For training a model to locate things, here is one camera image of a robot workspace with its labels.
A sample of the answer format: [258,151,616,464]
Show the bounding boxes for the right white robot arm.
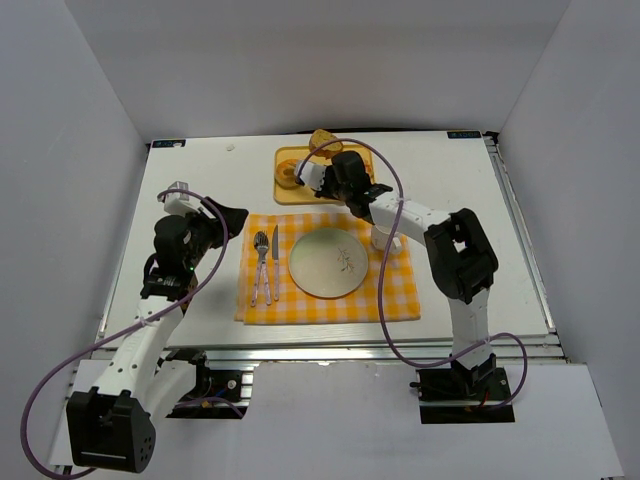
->
[296,151,498,396]

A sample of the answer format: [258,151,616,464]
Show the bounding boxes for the glazed ring donut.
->
[274,159,299,190]

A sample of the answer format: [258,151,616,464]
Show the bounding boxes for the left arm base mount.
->
[156,348,247,420]

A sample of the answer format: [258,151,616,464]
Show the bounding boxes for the back bread slice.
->
[308,129,344,159]

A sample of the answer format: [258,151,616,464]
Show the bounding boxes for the metal tongs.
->
[291,161,305,186]

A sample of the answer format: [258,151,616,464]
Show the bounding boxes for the right blue corner label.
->
[447,130,482,140]

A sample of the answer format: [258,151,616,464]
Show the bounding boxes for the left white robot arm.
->
[66,193,249,473]

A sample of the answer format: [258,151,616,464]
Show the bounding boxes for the blue corner label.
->
[151,139,186,149]
[447,130,482,140]

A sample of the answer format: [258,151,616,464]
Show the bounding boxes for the fork with patterned handle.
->
[250,231,272,307]

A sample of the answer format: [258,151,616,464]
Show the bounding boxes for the white ceramic mug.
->
[370,225,403,255]

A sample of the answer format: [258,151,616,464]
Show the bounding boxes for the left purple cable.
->
[20,190,245,479]

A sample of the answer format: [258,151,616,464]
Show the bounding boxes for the knife with patterned handle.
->
[272,224,280,302]

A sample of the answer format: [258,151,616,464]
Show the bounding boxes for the left blue corner label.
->
[151,139,186,149]

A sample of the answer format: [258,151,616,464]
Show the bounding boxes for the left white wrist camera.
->
[158,181,198,217]

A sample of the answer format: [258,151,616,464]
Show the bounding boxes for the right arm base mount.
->
[410,367,515,425]

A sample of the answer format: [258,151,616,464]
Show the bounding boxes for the yellow checkered cloth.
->
[235,213,421,325]

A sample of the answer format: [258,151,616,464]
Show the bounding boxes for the yellow plastic tray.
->
[273,144,375,206]

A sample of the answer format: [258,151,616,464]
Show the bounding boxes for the pale green ceramic plate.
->
[288,227,369,299]

